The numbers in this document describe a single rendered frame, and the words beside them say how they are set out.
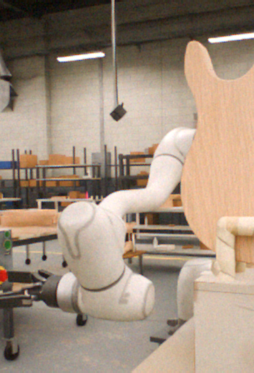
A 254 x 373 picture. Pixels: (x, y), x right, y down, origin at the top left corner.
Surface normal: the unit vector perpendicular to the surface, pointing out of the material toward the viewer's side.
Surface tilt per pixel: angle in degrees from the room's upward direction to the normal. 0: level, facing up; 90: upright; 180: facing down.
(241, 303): 90
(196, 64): 90
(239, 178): 90
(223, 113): 90
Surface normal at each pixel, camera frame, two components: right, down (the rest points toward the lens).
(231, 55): -0.36, 0.05
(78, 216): -0.28, -0.67
